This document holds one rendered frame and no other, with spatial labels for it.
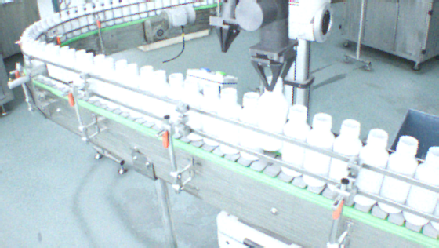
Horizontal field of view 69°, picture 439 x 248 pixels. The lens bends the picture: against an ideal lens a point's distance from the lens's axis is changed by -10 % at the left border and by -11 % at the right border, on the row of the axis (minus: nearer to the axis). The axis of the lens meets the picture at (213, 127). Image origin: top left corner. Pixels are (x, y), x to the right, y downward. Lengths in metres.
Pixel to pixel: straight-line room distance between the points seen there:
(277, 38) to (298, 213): 0.40
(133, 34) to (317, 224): 1.88
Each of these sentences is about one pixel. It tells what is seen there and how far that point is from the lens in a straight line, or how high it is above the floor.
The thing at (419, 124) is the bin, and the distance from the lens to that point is 1.37.
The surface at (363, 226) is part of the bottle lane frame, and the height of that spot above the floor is 0.97.
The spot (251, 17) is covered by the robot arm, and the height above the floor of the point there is 1.38.
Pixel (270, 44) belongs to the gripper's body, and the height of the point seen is 1.31.
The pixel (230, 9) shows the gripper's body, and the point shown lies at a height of 1.30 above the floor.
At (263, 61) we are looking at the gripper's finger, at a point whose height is 1.27.
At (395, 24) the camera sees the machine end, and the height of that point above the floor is 0.48.
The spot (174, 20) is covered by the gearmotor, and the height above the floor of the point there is 0.99.
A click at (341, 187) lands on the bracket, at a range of 0.68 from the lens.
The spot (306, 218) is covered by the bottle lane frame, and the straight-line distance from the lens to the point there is 0.85.
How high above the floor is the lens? 1.53
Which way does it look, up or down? 31 degrees down
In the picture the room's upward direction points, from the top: 4 degrees counter-clockwise
